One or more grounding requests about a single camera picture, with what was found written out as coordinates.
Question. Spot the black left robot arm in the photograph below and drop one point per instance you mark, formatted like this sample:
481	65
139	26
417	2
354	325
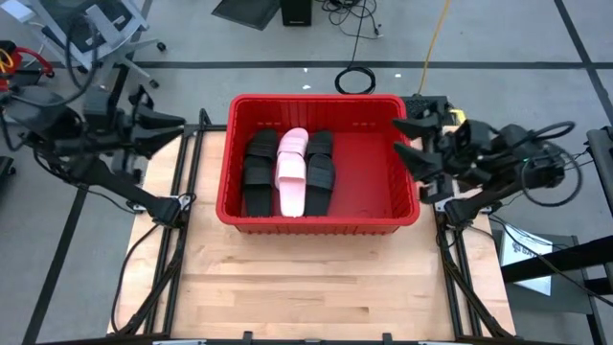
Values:
124	189

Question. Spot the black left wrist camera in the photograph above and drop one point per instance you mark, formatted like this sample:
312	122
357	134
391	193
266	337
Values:
98	105

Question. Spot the black metal stand beam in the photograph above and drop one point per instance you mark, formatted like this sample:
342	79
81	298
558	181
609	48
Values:
574	256

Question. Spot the black rounded object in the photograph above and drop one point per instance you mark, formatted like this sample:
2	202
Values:
6	165

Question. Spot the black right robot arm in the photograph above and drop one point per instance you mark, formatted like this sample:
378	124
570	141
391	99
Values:
503	158

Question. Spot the pink slide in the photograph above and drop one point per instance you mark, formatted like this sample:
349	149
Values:
294	141
291	196

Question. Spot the red plastic bin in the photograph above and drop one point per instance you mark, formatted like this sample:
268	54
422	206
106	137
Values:
369	182

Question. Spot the black aluminium table frame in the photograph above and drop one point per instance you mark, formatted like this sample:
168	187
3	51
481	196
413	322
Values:
211	128

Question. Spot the black perforated box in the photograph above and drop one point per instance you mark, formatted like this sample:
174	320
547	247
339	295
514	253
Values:
421	104

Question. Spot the dark floor mat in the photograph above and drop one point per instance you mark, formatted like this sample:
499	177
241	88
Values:
249	12

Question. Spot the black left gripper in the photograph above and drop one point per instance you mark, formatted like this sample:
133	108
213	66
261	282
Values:
125	141

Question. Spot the white printed paper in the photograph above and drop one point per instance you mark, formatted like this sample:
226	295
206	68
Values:
531	246

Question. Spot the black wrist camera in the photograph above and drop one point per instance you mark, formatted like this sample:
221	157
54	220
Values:
98	105
468	136

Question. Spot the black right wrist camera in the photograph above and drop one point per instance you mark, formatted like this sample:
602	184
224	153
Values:
468	136

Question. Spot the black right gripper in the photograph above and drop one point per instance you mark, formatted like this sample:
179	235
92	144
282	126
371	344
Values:
450	165

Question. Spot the yellow label tag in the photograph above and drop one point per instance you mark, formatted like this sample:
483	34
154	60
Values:
457	116

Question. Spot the grey office chair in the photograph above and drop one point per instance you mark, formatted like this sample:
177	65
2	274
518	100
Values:
115	19

